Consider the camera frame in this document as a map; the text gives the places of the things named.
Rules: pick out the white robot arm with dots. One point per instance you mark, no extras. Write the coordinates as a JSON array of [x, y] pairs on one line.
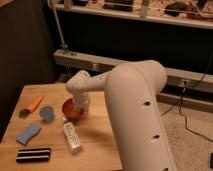
[[130, 91]]

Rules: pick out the blue sponge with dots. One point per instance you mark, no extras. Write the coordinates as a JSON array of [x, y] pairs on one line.
[[28, 133]]

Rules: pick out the metal pole stand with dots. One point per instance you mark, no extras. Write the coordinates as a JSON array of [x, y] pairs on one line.
[[64, 45]]

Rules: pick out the cluttered back shelf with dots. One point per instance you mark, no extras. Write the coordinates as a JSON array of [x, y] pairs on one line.
[[189, 13]]

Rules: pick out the red ceramic bowl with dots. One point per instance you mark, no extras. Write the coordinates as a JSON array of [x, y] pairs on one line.
[[70, 111]]

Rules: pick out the black white striped block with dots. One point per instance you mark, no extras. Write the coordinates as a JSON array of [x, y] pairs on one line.
[[33, 155]]

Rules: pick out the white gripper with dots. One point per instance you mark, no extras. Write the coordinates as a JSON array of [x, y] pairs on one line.
[[81, 99]]

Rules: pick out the wooden table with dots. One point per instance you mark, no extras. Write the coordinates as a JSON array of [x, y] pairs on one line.
[[99, 152]]

